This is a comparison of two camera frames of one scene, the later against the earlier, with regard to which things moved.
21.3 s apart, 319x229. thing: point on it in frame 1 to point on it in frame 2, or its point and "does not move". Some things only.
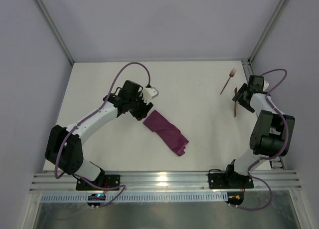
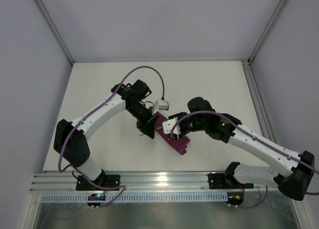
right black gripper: (242, 99) to (181, 125)
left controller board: (96, 196) does not move
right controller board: (235, 198) does not move
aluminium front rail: (168, 181) does not move
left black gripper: (142, 111) to (147, 125)
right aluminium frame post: (270, 24) does not move
